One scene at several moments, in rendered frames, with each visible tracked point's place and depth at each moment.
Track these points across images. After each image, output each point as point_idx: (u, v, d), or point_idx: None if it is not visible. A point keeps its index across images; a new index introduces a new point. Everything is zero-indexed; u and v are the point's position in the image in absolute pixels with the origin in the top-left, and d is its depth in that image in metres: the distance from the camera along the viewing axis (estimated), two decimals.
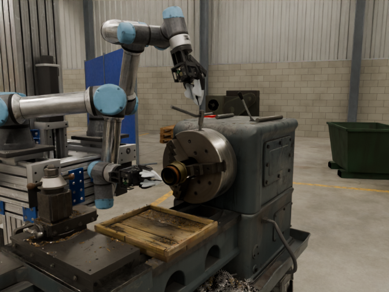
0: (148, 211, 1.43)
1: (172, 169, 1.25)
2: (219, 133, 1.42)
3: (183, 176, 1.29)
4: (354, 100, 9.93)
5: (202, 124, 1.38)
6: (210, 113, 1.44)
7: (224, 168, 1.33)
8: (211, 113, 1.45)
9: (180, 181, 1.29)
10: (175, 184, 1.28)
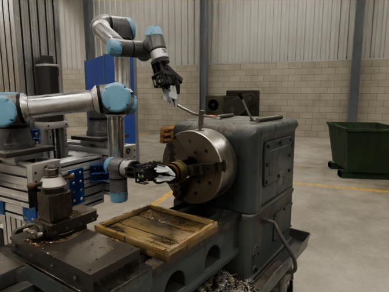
0: (148, 211, 1.43)
1: (172, 167, 1.26)
2: (219, 133, 1.42)
3: (183, 175, 1.29)
4: (354, 100, 9.93)
5: (198, 123, 1.38)
6: (216, 117, 1.33)
7: (224, 168, 1.33)
8: (216, 117, 1.32)
9: (180, 180, 1.29)
10: (174, 182, 1.28)
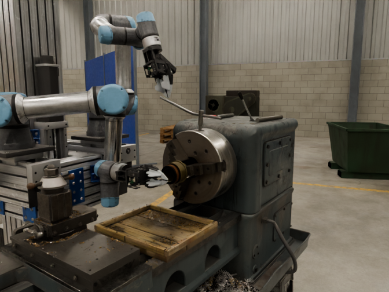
0: (148, 211, 1.43)
1: (171, 167, 1.26)
2: (219, 133, 1.42)
3: (183, 175, 1.29)
4: (354, 100, 9.93)
5: (198, 123, 1.38)
6: (216, 117, 1.33)
7: (224, 168, 1.33)
8: (217, 117, 1.33)
9: (180, 180, 1.29)
10: (174, 183, 1.28)
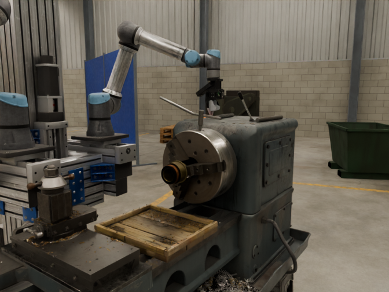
0: (148, 211, 1.43)
1: (171, 167, 1.26)
2: (219, 133, 1.42)
3: (183, 175, 1.29)
4: (354, 100, 9.93)
5: (198, 123, 1.38)
6: (216, 117, 1.33)
7: (224, 168, 1.33)
8: (217, 117, 1.33)
9: (180, 180, 1.29)
10: (174, 183, 1.28)
